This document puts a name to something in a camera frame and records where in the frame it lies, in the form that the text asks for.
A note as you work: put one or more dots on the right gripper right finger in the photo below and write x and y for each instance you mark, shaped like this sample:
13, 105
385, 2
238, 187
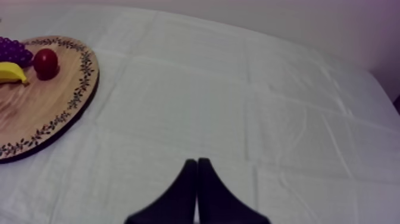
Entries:
218, 204

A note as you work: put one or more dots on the purple toy grapes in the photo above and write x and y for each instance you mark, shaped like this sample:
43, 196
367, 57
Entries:
14, 52

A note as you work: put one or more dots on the yellow toy banana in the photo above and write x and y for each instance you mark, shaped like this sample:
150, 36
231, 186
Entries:
11, 73

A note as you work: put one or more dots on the small red fruit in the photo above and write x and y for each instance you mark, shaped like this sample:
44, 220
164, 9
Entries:
45, 62

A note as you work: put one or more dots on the round wooden board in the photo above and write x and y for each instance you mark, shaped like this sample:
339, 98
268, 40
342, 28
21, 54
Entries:
43, 103

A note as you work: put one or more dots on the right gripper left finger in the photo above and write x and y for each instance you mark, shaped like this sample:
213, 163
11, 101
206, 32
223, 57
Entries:
177, 203

